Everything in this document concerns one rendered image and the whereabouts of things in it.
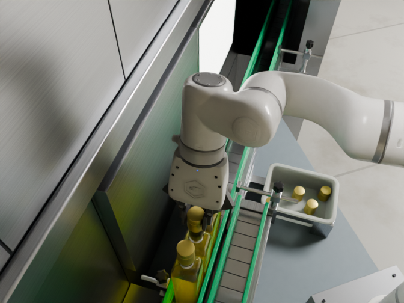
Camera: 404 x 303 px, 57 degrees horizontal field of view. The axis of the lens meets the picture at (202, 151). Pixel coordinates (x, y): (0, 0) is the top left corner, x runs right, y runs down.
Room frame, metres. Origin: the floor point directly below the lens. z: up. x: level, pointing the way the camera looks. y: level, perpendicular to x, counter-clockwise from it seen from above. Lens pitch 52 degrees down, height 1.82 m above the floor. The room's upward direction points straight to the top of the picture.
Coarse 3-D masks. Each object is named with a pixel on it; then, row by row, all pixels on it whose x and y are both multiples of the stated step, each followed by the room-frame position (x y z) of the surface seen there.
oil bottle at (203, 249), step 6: (186, 234) 0.35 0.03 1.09; (204, 234) 0.35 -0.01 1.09; (210, 234) 0.36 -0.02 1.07; (204, 240) 0.34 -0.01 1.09; (210, 240) 0.35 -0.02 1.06; (198, 246) 0.32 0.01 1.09; (204, 246) 0.32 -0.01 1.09; (210, 246) 0.35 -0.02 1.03; (198, 252) 0.31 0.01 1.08; (204, 252) 0.32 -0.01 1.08; (210, 252) 0.35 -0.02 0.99; (204, 258) 0.31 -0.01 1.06; (204, 264) 0.31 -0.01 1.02; (204, 270) 0.31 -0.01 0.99; (204, 276) 0.31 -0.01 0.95
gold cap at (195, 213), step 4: (192, 208) 0.35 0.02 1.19; (196, 208) 0.35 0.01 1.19; (200, 208) 0.35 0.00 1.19; (188, 212) 0.35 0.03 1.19; (192, 212) 0.35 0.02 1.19; (196, 212) 0.35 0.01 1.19; (200, 212) 0.35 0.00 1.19; (188, 216) 0.34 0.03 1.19; (192, 216) 0.34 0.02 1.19; (196, 216) 0.34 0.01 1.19; (200, 216) 0.34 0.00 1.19; (188, 220) 0.33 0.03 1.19; (192, 220) 0.33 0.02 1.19; (196, 220) 0.33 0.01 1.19; (200, 220) 0.33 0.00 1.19; (188, 224) 0.33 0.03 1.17; (192, 224) 0.33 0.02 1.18; (196, 224) 0.33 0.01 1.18; (200, 224) 0.33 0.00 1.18; (192, 228) 0.33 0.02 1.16; (196, 228) 0.33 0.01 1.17; (200, 228) 0.33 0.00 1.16; (196, 232) 0.33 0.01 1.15
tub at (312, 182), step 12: (276, 168) 0.71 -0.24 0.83; (288, 168) 0.70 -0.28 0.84; (300, 168) 0.70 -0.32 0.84; (276, 180) 0.70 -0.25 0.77; (288, 180) 0.69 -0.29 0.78; (300, 180) 0.68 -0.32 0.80; (312, 180) 0.67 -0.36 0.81; (324, 180) 0.66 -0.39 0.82; (336, 180) 0.65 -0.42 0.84; (288, 192) 0.65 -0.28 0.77; (312, 192) 0.65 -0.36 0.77; (336, 192) 0.61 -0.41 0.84; (288, 204) 0.61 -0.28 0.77; (300, 204) 0.61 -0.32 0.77; (324, 204) 0.61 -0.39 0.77; (336, 204) 0.57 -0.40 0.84; (300, 216) 0.53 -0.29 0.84; (312, 216) 0.53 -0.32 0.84; (324, 216) 0.56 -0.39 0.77
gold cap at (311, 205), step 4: (308, 200) 0.60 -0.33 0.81; (312, 200) 0.60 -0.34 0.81; (308, 204) 0.58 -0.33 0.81; (312, 204) 0.58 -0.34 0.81; (316, 204) 0.58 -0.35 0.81; (304, 208) 0.59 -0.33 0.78; (308, 208) 0.57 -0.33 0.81; (312, 208) 0.57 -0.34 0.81; (316, 208) 0.58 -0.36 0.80; (308, 212) 0.57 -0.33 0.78; (312, 212) 0.57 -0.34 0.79
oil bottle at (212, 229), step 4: (216, 216) 0.40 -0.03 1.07; (212, 220) 0.39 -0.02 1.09; (216, 220) 0.40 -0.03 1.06; (212, 224) 0.38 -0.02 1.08; (216, 224) 0.40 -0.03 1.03; (208, 228) 0.37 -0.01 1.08; (212, 228) 0.37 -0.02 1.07; (216, 228) 0.41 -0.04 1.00; (212, 232) 0.37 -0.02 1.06; (216, 232) 0.41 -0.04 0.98; (212, 236) 0.37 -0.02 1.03; (212, 240) 0.37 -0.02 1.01; (212, 244) 0.37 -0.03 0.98; (212, 248) 0.38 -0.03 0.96
